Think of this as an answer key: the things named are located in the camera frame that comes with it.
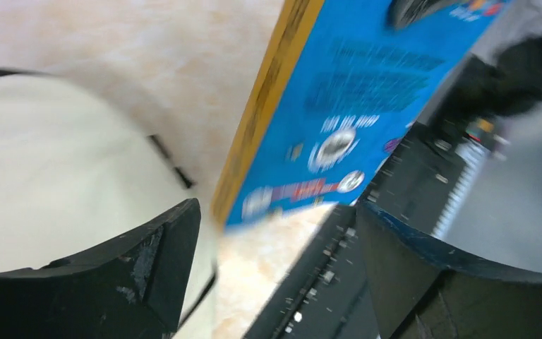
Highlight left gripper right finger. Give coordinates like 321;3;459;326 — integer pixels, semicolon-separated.
356;203;542;338

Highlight cream canvas backpack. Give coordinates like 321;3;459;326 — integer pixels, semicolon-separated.
0;69;217;338

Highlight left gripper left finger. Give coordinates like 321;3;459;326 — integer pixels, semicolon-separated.
0;198;201;338

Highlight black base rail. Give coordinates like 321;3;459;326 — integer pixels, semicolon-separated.
245;124;493;338

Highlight blue book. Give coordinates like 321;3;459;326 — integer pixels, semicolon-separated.
211;1;507;229

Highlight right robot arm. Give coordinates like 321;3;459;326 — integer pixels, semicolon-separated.
424;34;542;151

